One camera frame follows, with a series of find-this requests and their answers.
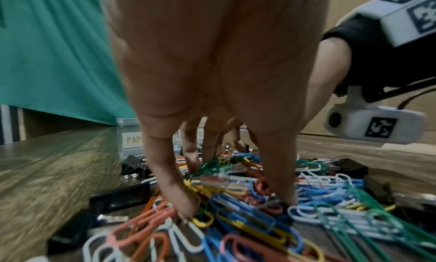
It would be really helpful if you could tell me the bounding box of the black binder clip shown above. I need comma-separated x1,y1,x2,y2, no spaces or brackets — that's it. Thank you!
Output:
335,158,369,180
120,154,153,181

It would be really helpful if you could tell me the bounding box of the person's left hand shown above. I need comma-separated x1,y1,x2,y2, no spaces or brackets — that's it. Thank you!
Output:
100,0,332,221

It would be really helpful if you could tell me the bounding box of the pile of coloured paper clips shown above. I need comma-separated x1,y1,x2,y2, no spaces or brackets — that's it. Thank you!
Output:
82,145,436,262

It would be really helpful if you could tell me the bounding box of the person's right hand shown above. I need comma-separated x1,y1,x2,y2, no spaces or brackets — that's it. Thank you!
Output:
299,37,353,134

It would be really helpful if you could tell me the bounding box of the teal green shirt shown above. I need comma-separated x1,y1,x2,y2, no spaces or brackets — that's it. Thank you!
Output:
0,0,138,126

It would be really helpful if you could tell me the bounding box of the black wrist strap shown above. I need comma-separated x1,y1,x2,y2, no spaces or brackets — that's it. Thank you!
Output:
322,13,436,103

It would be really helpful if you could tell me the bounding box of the black rectangular object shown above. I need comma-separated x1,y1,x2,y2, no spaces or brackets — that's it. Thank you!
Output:
89,182,153,216
47,209,100,255

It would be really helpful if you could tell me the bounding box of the white marker tracker box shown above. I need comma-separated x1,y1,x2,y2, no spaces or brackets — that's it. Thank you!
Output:
354,0,436,48

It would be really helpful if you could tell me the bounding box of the white wrist camera unit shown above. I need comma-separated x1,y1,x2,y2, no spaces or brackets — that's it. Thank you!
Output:
323,85,427,145

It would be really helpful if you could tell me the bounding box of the black cable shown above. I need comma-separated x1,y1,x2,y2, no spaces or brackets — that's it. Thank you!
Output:
373,77,436,109

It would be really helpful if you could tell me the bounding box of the clear plastic box with label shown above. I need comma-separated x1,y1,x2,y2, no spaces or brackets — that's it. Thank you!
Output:
116,117,206,160

